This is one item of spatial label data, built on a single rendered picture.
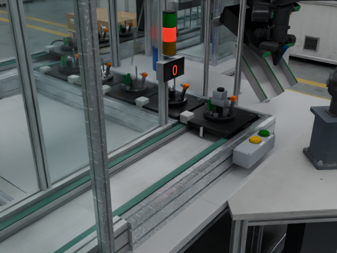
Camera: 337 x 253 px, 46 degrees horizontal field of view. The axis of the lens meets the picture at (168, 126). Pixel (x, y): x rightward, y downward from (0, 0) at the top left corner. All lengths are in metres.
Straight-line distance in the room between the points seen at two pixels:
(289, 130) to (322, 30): 3.96
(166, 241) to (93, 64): 0.61
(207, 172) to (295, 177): 0.35
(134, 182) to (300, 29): 4.76
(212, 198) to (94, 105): 0.68
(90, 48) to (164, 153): 0.81
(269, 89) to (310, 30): 3.97
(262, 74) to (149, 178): 0.81
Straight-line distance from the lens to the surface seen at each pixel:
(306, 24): 5.82
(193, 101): 1.82
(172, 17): 1.45
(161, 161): 1.46
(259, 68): 1.91
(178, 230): 1.24
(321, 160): 1.62
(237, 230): 1.39
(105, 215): 0.96
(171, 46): 1.47
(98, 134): 0.84
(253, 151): 1.46
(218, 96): 1.63
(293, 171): 1.58
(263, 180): 1.50
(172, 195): 1.22
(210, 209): 1.33
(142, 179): 1.36
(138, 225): 1.15
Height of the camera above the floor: 1.67
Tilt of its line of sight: 26 degrees down
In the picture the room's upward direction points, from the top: straight up
